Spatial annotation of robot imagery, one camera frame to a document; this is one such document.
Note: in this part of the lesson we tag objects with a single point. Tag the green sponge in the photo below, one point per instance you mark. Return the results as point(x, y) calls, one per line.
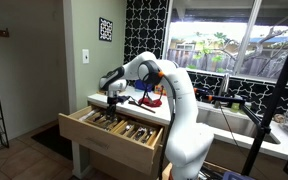
point(235, 107)

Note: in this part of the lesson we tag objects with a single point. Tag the black white patterned wall tile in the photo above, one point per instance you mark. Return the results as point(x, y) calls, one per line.
point(106, 29)

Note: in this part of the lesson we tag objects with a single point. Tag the metal kitchen faucet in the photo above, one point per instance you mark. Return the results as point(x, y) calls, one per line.
point(224, 86)

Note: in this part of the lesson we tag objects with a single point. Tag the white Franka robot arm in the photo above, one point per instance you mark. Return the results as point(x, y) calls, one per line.
point(184, 116)

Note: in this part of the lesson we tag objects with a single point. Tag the light wood base cabinet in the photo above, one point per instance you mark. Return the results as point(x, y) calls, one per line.
point(110, 166)

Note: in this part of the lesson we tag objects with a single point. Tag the blue container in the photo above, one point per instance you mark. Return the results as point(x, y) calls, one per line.
point(142, 86)

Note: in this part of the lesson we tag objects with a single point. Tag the wooden cutlery organiser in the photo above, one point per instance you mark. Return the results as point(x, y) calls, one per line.
point(159, 135)
point(120, 125)

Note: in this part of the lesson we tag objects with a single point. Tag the light wood kitchen drawer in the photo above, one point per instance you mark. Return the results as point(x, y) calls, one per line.
point(117, 150)

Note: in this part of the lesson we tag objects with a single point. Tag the steel kitchen sink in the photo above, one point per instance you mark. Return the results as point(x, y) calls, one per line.
point(237, 123)

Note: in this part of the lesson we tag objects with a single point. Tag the brown wooden spatula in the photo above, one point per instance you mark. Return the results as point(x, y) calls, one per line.
point(144, 107)

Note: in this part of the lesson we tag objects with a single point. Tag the black tripod stand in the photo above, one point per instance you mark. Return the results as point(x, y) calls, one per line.
point(277, 96)

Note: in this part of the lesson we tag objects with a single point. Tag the colourful patterned pot holder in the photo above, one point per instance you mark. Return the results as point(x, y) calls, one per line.
point(159, 90)

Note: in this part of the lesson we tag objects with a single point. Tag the red knitted cloth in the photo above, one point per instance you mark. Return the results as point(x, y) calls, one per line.
point(150, 101)

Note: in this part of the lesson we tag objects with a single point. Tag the blue purple box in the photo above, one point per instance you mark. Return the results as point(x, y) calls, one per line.
point(235, 176)

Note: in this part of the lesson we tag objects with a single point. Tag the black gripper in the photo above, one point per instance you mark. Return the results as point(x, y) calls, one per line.
point(111, 102)

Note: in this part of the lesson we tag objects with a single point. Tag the wooden kettle trivet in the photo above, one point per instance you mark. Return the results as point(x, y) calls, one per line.
point(100, 92)

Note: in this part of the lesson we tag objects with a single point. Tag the kitchen window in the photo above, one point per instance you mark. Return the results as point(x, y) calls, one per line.
point(210, 40)

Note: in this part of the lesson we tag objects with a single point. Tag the light wooden platform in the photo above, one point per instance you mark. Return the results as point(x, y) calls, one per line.
point(166, 171)

